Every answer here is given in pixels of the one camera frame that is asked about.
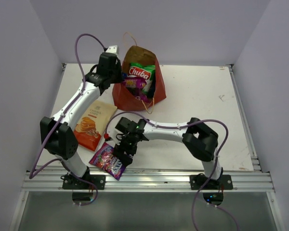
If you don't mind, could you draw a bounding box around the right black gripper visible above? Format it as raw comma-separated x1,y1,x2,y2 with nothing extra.
112,133,138,167

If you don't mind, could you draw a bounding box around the purple Fox's candy bag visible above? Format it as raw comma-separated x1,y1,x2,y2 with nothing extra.
89,142,126,180

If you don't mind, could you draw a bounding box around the purple Cocoaland gummy bag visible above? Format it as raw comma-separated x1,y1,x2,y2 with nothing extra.
123,77,151,103

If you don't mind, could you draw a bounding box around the red brown paper bag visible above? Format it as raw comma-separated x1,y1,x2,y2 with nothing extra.
112,32,166,114

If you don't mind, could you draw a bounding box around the green Chuba cassava chips bag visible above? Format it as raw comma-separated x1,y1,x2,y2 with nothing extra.
126,63,156,95

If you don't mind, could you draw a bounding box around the beige orange cassava chips bag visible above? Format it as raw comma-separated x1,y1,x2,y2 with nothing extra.
74,100,117,151

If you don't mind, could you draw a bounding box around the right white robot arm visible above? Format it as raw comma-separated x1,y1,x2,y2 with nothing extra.
113,117,223,189

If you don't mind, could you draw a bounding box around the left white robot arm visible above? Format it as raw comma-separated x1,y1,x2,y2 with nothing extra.
40,49,123,189

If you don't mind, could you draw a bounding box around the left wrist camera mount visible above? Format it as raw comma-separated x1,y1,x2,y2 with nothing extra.
105,45,119,56

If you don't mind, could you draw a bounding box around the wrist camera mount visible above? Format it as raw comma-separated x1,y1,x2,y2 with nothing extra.
104,128,122,143
105,45,119,56

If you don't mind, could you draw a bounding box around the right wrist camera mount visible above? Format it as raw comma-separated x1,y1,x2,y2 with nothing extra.
104,128,122,143

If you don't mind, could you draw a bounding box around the aluminium rail frame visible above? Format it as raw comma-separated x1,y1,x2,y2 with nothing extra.
21,167,275,193

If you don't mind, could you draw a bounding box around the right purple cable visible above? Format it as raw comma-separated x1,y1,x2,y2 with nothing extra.
105,111,239,231

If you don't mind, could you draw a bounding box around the purple cable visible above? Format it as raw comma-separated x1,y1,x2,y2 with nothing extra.
105,111,239,231
28,33,110,206

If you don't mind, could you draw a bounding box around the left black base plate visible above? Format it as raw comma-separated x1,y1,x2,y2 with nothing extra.
60,173,106,190

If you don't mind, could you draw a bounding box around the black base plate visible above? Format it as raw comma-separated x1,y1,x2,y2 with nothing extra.
60,173,106,190
189,173,234,190

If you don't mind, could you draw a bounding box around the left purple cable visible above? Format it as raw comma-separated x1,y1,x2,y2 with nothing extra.
28,33,110,206

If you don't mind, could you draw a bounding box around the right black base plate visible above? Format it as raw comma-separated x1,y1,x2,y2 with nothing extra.
189,173,234,190

